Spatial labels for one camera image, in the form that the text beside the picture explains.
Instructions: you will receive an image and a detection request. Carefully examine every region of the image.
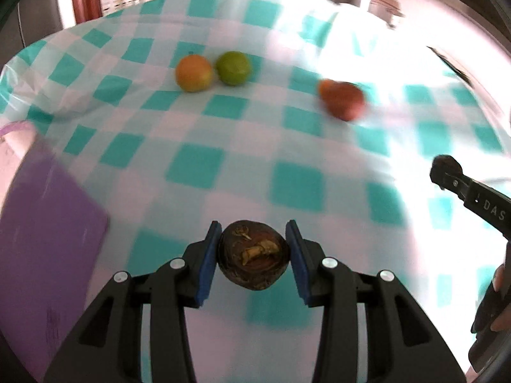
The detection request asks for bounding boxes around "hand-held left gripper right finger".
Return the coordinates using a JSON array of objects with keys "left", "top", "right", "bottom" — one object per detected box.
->
[{"left": 286, "top": 219, "right": 468, "bottom": 383}]

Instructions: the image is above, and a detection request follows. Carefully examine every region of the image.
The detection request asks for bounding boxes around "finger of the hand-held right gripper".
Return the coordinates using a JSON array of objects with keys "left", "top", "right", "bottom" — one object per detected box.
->
[{"left": 430, "top": 155, "right": 511, "bottom": 241}]

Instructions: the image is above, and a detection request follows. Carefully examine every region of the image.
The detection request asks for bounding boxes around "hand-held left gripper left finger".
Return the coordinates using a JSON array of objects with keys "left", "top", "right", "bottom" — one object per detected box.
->
[{"left": 44, "top": 220, "right": 223, "bottom": 383}]

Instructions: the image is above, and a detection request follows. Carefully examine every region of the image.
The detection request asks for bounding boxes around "dark brown round fruit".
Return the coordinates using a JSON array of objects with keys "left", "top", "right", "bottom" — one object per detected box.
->
[{"left": 217, "top": 220, "right": 291, "bottom": 290}]

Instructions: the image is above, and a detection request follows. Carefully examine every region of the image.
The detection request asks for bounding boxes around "person's right hand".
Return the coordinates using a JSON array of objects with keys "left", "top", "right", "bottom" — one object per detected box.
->
[{"left": 492, "top": 264, "right": 511, "bottom": 293}]

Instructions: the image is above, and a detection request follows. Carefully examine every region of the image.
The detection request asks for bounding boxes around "teal checkered tablecloth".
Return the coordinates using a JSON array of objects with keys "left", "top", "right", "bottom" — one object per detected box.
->
[{"left": 0, "top": 0, "right": 511, "bottom": 383}]

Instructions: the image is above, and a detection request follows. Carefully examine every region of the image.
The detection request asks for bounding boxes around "red fruit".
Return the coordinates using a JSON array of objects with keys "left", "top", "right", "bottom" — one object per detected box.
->
[{"left": 318, "top": 79, "right": 367, "bottom": 122}]

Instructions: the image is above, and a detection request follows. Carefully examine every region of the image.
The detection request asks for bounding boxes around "orange fruit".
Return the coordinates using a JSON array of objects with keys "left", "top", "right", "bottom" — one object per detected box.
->
[{"left": 175, "top": 55, "right": 213, "bottom": 92}]

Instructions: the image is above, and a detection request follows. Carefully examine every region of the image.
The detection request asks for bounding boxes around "green lime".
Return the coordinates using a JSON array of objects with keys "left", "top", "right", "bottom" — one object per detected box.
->
[{"left": 216, "top": 51, "right": 252, "bottom": 87}]

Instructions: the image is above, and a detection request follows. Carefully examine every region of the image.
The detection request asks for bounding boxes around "metal pot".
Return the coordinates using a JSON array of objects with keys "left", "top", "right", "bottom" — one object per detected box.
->
[{"left": 337, "top": 0, "right": 406, "bottom": 28}]

